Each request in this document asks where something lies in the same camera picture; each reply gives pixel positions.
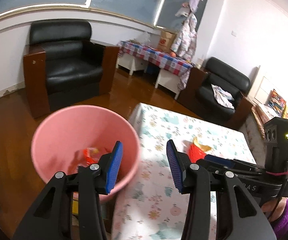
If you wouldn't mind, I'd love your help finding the checkered cloth side table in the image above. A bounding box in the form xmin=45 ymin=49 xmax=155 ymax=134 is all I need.
xmin=116 ymin=41 xmax=193 ymax=99

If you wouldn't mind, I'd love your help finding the clear plastic bag on table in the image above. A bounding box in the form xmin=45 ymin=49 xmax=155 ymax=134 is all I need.
xmin=134 ymin=31 xmax=150 ymax=46

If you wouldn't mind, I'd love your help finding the right human hand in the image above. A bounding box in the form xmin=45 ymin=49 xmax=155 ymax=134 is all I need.
xmin=261 ymin=197 xmax=287 ymax=222

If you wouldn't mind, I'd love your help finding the yellow picture book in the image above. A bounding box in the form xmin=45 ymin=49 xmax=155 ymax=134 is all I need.
xmin=72 ymin=192 xmax=78 ymax=216

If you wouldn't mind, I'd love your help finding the brown cardboard box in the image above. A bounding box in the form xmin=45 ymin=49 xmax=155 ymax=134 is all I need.
xmin=156 ymin=30 xmax=176 ymax=53

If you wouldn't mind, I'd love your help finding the hanging floral child jacket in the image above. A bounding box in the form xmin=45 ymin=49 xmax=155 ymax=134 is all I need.
xmin=170 ymin=13 xmax=197 ymax=62

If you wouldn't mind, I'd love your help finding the floral white tablecloth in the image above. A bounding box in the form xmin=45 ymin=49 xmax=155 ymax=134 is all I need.
xmin=110 ymin=102 xmax=257 ymax=240

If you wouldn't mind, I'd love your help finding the red mesh net bag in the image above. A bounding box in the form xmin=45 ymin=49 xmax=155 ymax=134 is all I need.
xmin=69 ymin=147 xmax=110 ymax=173

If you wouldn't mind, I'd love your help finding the pink plastic trash bucket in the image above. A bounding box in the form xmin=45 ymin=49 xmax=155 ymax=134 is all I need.
xmin=31 ymin=105 xmax=141 ymax=203

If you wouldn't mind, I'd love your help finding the orange fruit peel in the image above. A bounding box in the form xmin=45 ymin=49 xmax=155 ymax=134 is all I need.
xmin=193 ymin=137 xmax=212 ymax=153

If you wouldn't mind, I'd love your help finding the red foam fruit net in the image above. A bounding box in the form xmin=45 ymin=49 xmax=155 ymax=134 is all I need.
xmin=188 ymin=144 xmax=206 ymax=163

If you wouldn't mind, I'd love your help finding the left black leather armchair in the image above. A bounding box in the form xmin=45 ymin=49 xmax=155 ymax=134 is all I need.
xmin=23 ymin=19 xmax=119 ymax=118

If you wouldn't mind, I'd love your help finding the black leather armchair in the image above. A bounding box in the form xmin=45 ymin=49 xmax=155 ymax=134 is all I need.
xmin=177 ymin=57 xmax=253 ymax=130
xmin=23 ymin=19 xmax=119 ymax=118

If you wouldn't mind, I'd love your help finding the white bed headboard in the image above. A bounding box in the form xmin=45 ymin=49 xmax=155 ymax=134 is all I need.
xmin=247 ymin=66 xmax=271 ymax=105

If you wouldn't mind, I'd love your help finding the cloth on right armchair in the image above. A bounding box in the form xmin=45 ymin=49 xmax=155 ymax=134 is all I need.
xmin=211 ymin=84 xmax=234 ymax=109

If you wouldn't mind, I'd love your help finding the drink cup with straw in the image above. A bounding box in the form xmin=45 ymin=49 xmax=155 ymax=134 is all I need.
xmin=195 ymin=58 xmax=204 ymax=69

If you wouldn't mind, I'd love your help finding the right black leather armchair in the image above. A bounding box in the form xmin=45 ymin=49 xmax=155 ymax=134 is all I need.
xmin=177 ymin=57 xmax=253 ymax=130

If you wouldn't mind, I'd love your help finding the colourful pillow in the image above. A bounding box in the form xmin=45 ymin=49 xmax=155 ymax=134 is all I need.
xmin=266 ymin=89 xmax=286 ymax=118

